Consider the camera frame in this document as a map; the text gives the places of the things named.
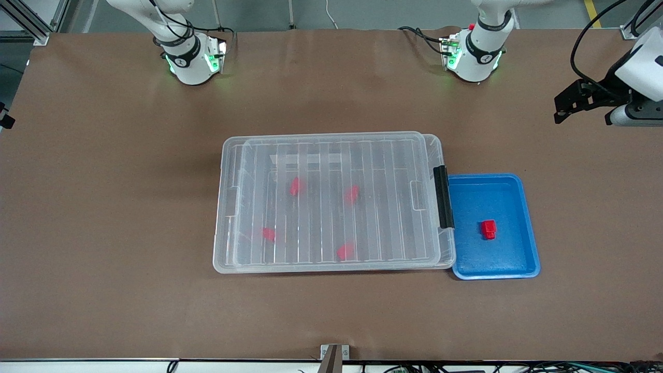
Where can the brown paper table cover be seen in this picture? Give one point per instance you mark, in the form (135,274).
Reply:
(103,233)

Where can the clear plastic storage box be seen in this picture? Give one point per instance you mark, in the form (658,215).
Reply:
(448,155)

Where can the blue plastic tray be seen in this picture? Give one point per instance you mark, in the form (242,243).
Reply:
(492,259)

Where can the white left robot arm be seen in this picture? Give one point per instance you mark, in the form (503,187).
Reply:
(476,52)

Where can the thin metal post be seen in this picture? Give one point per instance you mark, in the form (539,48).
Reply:
(292,15)
(217,15)

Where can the white table edge rail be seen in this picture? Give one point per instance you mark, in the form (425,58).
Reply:
(77,367)

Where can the red toy block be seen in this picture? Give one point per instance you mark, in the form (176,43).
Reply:
(268,234)
(488,229)
(296,186)
(352,194)
(345,250)

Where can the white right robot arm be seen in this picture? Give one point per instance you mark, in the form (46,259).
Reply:
(189,65)

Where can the clear ribbed plastic lid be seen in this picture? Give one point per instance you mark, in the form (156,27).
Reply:
(331,207)

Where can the aluminium frame profile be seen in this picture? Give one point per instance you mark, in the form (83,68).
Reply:
(31,23)
(634,23)

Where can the small metal bracket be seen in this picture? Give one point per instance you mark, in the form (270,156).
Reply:
(346,352)

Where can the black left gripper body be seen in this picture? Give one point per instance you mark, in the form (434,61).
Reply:
(607,90)

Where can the dark camera stand post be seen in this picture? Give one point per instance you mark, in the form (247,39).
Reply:
(331,362)

